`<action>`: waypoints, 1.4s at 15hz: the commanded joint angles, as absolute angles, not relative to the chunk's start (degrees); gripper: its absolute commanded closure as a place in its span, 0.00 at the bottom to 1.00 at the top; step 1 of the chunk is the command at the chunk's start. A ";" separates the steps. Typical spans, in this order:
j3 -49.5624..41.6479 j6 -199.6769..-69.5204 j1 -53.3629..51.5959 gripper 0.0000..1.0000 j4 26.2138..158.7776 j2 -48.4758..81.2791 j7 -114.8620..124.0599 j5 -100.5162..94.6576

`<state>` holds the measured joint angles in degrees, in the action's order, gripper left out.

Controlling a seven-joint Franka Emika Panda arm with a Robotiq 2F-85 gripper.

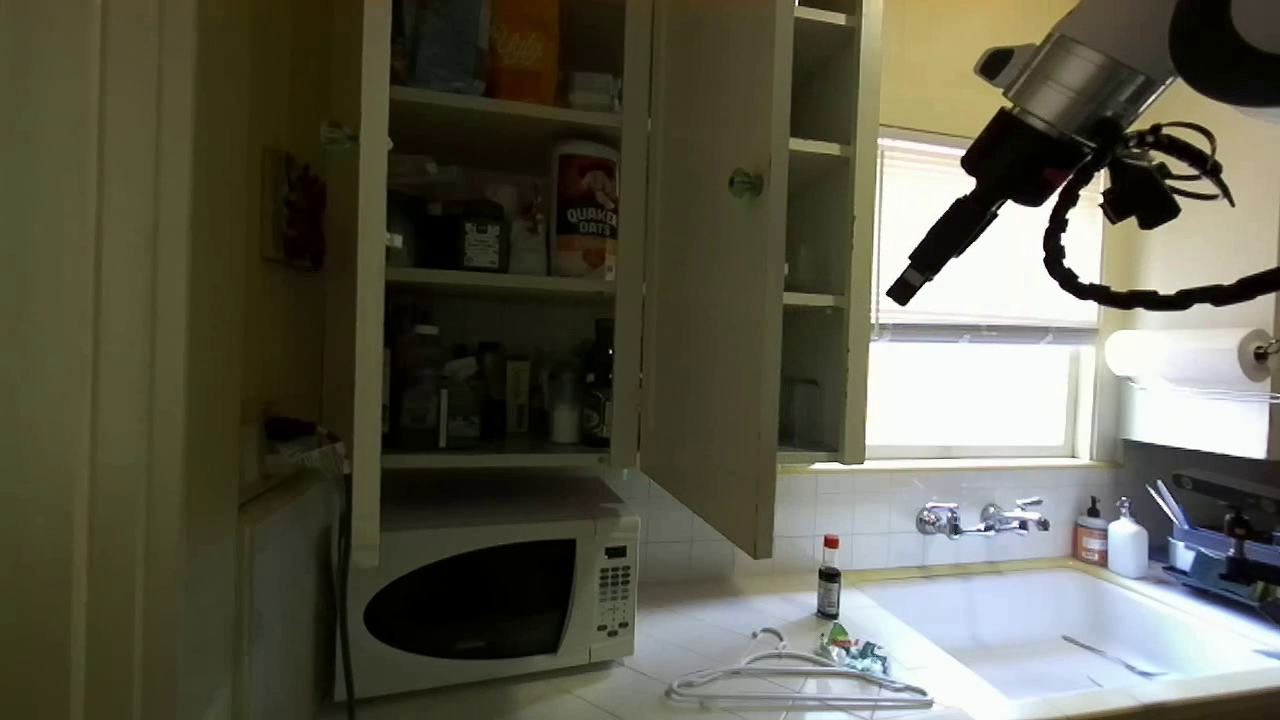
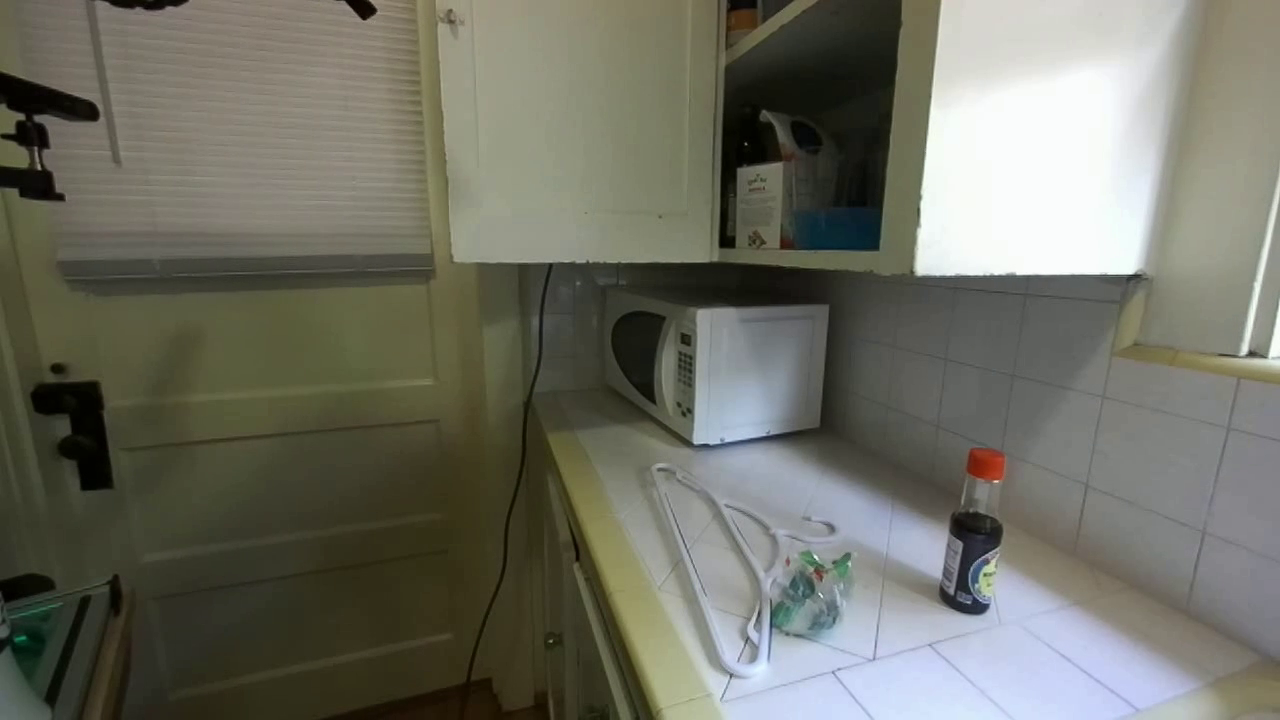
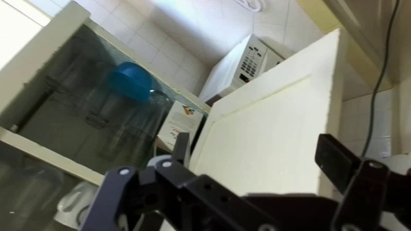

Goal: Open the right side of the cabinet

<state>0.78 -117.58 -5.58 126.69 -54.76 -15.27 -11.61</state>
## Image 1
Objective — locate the dark glass bottle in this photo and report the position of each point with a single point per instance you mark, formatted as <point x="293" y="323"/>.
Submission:
<point x="592" y="403"/>

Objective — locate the white microwave oven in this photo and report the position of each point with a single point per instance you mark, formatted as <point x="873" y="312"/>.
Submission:
<point x="481" y="600"/>

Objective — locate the small white shaker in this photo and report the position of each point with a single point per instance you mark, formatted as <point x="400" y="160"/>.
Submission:
<point x="566" y="409"/>

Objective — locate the dark jar with white label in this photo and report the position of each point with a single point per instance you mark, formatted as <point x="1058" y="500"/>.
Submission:
<point x="481" y="241"/>

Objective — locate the white kitchen sink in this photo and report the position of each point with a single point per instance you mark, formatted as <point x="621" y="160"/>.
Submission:
<point x="1067" y="625"/>

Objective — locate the pale food pouch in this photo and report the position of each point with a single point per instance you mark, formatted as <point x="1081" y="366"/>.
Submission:
<point x="531" y="235"/>

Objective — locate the orange food box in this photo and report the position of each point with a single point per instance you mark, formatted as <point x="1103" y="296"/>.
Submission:
<point x="525" y="47"/>

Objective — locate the white boxy appliance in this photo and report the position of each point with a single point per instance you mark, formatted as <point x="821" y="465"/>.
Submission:
<point x="293" y="600"/>

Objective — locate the white roller window shade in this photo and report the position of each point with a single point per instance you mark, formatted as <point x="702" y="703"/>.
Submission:
<point x="1003" y="307"/>

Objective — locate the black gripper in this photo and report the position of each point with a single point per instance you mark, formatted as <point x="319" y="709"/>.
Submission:
<point x="1020" y="160"/>

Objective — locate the cream wall cabinet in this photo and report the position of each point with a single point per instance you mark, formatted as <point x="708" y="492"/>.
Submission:
<point x="632" y="202"/>

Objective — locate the small white container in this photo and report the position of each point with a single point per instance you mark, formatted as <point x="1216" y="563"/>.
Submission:
<point x="591" y="90"/>

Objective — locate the cream cabinet door with knob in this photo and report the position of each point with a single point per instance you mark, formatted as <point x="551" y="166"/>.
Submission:
<point x="707" y="334"/>

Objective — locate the white framed kitchen window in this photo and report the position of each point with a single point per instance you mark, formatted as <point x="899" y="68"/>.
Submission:
<point x="982" y="403"/>

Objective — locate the tall dark bottle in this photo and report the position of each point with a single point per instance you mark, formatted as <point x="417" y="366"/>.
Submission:
<point x="417" y="385"/>

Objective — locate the amber soap pump bottle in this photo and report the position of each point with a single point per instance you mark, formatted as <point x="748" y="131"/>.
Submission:
<point x="1090" y="539"/>

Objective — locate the white dish soap bottle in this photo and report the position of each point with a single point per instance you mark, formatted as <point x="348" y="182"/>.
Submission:
<point x="1130" y="547"/>

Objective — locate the green and white carton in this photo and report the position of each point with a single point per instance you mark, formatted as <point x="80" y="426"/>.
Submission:
<point x="462" y="403"/>

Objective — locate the soy sauce bottle red cap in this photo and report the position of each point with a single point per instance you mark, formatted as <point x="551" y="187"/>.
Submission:
<point x="829" y="585"/>

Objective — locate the chrome wall tap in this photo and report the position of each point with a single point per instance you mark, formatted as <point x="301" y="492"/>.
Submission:
<point x="940" y="517"/>
<point x="1018" y="512"/>

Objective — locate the blue food bag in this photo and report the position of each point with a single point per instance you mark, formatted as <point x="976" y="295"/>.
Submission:
<point x="442" y="40"/>

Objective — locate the dark dish drying rack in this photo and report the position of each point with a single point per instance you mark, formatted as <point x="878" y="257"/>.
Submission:
<point x="1215" y="563"/>

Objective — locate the red wall decoration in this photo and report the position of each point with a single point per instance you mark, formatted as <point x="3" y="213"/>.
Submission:
<point x="301" y="213"/>

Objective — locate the dark clutter pile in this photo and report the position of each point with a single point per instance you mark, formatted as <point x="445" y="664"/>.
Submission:
<point x="301" y="443"/>

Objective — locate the oats canister with red label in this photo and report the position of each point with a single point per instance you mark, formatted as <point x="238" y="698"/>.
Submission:
<point x="583" y="213"/>

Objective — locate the white paper towel roll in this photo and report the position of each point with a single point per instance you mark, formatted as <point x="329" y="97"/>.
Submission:
<point x="1183" y="356"/>

